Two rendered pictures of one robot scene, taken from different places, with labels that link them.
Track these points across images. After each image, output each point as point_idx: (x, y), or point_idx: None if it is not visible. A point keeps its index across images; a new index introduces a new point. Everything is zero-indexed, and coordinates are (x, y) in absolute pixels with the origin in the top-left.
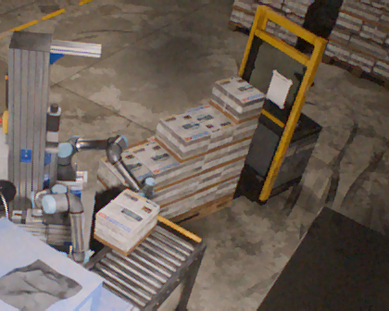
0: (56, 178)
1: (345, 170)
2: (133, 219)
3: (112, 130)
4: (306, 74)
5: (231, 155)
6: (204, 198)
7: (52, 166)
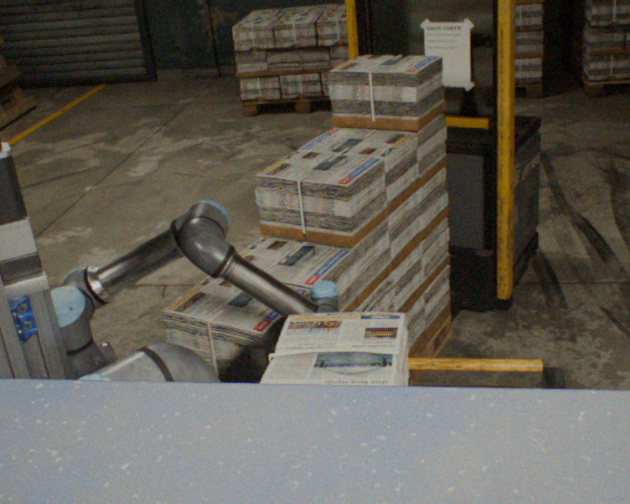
0: (71, 377)
1: (585, 206)
2: (369, 368)
3: (137, 312)
4: None
5: (426, 211)
6: (411, 331)
7: (47, 339)
